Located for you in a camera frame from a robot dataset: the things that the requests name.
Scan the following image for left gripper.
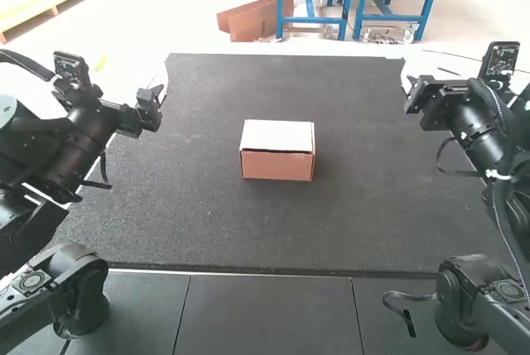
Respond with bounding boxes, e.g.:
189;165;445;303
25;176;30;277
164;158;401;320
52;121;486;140
109;87;164;140

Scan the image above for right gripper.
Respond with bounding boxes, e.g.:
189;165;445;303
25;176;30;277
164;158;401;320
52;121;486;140
404;74;471;133

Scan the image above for cardboard box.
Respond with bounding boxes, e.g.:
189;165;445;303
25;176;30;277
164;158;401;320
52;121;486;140
238;118;316;183

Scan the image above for wooden pallet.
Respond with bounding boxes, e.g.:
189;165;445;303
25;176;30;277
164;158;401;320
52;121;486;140
0;0;96;46

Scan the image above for brown cardboard sheets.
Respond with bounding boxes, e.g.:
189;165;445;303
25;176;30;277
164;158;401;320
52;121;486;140
215;0;296;43

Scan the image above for black mat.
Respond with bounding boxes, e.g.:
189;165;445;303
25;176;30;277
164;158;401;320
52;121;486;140
41;52;513;278

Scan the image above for dark base panel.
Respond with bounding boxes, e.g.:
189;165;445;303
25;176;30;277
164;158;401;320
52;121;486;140
94;270;192;355
172;273;366;355
350;276;451;355

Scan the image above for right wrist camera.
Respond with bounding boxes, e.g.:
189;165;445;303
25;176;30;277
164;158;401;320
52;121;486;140
481;41;522;90

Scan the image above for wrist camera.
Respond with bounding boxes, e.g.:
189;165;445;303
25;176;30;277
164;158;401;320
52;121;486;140
481;41;522;90
52;50;92;92

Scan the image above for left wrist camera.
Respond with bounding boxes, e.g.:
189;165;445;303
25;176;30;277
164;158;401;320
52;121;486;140
52;50;92;92

